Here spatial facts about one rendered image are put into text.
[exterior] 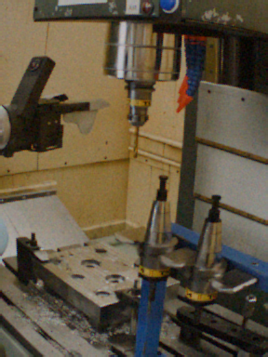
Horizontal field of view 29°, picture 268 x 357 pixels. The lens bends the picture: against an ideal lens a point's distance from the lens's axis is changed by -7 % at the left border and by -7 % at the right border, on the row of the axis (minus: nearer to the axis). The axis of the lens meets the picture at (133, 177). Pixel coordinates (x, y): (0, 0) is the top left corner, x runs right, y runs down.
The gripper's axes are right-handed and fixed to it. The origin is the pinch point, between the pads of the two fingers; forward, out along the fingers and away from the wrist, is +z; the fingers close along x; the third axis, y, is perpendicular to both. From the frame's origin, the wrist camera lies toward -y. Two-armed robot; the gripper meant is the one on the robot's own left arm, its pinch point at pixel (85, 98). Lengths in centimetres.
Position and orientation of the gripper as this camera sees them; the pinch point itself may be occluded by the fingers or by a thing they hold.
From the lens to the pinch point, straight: 98.4
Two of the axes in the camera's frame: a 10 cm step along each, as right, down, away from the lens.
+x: 7.7, 2.2, -5.9
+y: -0.4, 9.5, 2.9
